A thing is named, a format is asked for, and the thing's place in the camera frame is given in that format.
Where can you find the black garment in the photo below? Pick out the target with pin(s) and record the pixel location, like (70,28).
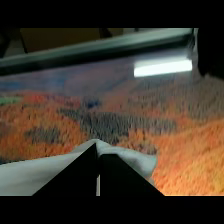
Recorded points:
(210,50)

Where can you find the white garment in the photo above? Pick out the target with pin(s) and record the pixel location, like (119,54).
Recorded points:
(30,175)

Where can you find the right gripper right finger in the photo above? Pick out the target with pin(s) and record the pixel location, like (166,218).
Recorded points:
(125,178)

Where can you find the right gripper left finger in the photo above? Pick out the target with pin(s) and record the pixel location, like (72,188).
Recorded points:
(78,176)

